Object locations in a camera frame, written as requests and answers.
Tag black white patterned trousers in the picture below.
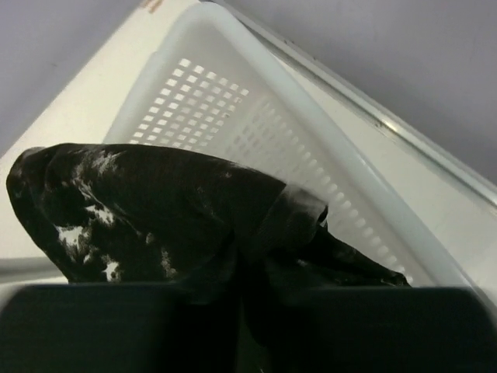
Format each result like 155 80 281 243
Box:
5 142 412 312

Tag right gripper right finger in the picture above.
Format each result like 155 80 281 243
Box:
240 288 496 372

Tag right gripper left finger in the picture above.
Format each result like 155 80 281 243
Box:
1 285 238 372

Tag clear plastic basket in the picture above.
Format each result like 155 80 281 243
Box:
1 2 470 286

